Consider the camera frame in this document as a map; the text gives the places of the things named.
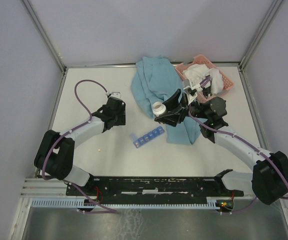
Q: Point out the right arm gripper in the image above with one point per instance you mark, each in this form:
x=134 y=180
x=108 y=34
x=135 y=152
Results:
x=172 y=118

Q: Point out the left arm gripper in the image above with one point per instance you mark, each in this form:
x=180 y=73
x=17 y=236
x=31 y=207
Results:
x=121 y=120

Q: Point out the white cap pill bottle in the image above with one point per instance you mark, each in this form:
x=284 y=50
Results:
x=158 y=108

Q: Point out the blue weekly pill organizer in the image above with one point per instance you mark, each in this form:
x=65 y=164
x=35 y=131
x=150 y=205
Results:
x=146 y=138

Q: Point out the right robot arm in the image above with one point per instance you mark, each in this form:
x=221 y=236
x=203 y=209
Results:
x=268 y=180

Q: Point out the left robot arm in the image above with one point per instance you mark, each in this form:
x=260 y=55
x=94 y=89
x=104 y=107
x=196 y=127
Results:
x=55 y=156

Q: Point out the light blue cloth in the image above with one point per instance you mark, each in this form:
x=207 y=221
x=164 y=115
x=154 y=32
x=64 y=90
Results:
x=156 y=80

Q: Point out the white crumpled cloth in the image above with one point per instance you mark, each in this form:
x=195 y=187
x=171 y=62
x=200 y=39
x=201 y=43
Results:
x=197 y=72

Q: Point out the pink perforated plastic basket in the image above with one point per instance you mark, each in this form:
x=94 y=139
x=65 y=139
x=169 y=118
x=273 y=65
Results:
x=201 y=59

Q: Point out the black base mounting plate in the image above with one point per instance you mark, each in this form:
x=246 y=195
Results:
x=112 y=186

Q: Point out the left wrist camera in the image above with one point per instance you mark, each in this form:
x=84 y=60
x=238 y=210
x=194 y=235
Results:
x=114 y=94

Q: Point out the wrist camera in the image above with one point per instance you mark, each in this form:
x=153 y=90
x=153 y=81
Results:
x=193 y=90
x=114 y=94

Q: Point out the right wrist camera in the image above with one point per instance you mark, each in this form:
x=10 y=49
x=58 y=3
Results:
x=193 y=90

